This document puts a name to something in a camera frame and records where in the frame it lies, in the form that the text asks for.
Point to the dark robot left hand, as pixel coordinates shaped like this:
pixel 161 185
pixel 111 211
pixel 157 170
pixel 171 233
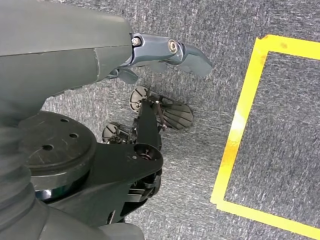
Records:
pixel 62 49

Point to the black robot foot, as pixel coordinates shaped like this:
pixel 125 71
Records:
pixel 109 132
pixel 177 116

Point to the black robot left leg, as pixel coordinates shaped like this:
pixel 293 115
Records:
pixel 112 172

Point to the yellow floor tape square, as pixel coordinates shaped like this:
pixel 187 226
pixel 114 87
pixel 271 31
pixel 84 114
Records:
pixel 240 126

